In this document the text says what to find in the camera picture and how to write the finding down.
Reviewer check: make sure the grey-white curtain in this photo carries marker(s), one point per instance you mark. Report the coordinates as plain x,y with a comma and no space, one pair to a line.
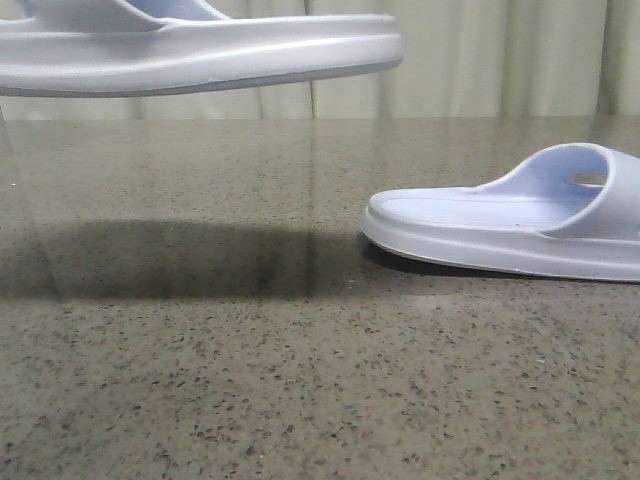
462,59

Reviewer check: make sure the light blue slipper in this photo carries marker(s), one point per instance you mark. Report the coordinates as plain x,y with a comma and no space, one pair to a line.
569,211
102,49

